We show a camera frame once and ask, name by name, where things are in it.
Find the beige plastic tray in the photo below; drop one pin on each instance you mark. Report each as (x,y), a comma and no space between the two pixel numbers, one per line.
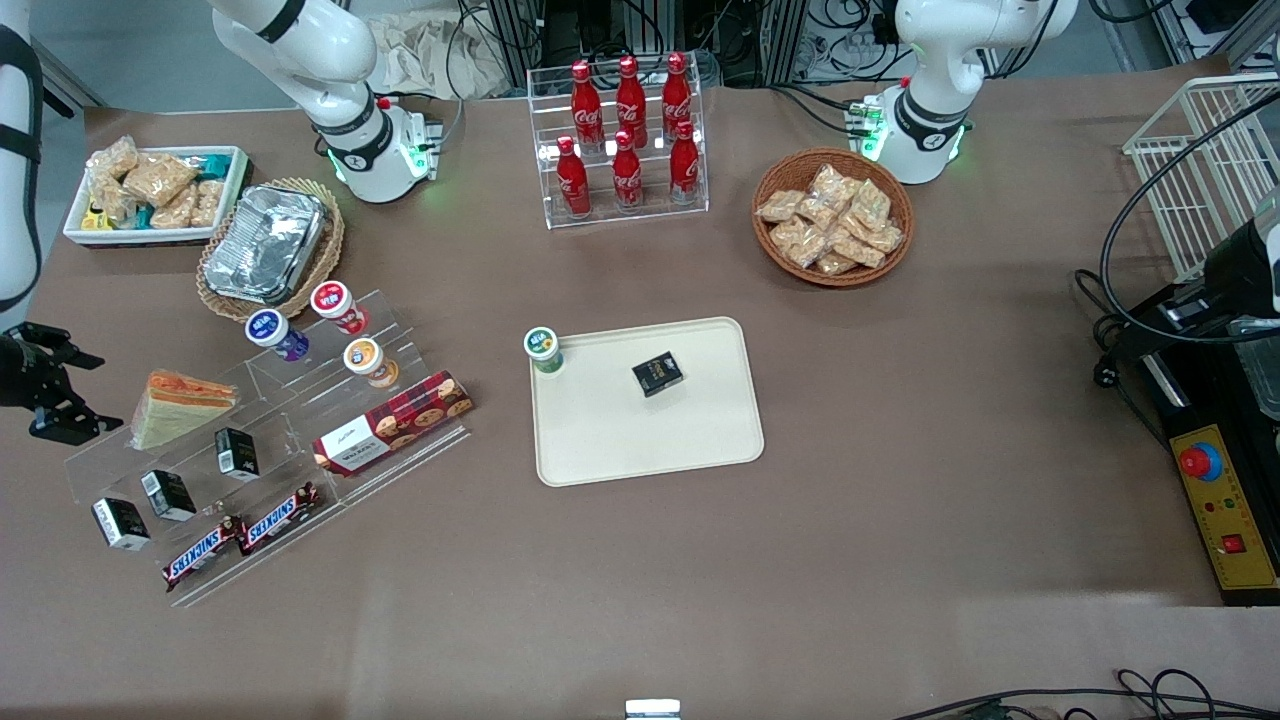
(650,440)

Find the red lid cup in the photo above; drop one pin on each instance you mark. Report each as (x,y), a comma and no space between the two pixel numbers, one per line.
(333,299)

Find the red cola bottle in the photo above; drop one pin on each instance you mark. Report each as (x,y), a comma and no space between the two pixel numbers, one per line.
(572,185)
(586,105)
(676,95)
(627,178)
(684,168)
(630,100)

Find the round wicker basket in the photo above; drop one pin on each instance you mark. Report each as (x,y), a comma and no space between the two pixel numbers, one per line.
(790,170)

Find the beige crumpled cloth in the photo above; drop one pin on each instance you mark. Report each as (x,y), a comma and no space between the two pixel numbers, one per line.
(430,55)

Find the dark metal bar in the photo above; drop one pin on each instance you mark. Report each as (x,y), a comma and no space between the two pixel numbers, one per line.
(75,80)

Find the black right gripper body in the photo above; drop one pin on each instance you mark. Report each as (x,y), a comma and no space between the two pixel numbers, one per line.
(20,371)

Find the clear acrylic bottle rack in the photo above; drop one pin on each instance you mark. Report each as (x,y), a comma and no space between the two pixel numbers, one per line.
(620,215)

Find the small black white box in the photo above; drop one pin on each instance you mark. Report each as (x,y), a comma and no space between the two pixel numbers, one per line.
(237,453)
(120,524)
(168,495)

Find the green lid cup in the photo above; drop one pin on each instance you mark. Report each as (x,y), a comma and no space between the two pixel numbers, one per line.
(541,344)

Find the small black box gold print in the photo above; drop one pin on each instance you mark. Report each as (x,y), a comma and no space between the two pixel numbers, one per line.
(657,373)

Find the aluminium foil container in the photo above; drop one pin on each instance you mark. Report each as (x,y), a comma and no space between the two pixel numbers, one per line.
(268,245)

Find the white rectangular bin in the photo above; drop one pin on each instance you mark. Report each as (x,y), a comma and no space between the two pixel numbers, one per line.
(235,190)

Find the black yellow control box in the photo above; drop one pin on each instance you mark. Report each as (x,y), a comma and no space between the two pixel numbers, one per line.
(1225,520)

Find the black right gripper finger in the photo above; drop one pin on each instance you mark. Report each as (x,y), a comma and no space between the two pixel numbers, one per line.
(75,425)
(80,356)

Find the oval wicker basket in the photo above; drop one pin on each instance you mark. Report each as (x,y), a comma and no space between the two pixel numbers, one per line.
(325,270)

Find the clear acrylic stepped display stand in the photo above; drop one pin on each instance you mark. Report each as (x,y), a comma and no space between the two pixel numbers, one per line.
(290,440)

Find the teal snack packet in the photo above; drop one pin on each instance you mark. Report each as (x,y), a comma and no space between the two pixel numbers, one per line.
(212,163)

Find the red tartan cookie box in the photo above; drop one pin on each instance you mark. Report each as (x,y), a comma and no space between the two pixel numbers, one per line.
(395,425)

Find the yellow snack packet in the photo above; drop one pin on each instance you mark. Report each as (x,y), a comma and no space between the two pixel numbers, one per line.
(95,220)

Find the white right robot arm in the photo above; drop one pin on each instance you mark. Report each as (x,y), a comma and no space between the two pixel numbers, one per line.
(330,60)

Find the snickers chocolate bar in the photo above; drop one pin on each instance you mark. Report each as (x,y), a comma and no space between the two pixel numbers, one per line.
(280,518)
(203,553)

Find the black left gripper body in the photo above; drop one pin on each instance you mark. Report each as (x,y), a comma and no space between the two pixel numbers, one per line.
(1240,270)

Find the clear nut snack packet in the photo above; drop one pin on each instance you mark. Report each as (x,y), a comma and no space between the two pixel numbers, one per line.
(778,206)
(858,250)
(818,212)
(110,200)
(112,158)
(158,178)
(835,264)
(800,243)
(207,203)
(886,238)
(832,182)
(175,210)
(871,203)

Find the orange lid cup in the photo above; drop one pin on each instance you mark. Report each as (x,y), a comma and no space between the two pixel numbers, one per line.
(364,355)

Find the triangle sandwich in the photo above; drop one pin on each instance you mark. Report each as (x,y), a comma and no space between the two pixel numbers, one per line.
(180,410)

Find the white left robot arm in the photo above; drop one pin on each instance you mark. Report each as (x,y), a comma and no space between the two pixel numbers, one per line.
(935,60)

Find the purple lid cup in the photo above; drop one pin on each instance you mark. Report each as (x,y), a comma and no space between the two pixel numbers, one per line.
(267,327)

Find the clear plastic container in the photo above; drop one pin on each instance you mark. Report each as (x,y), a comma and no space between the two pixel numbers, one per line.
(1262,370)

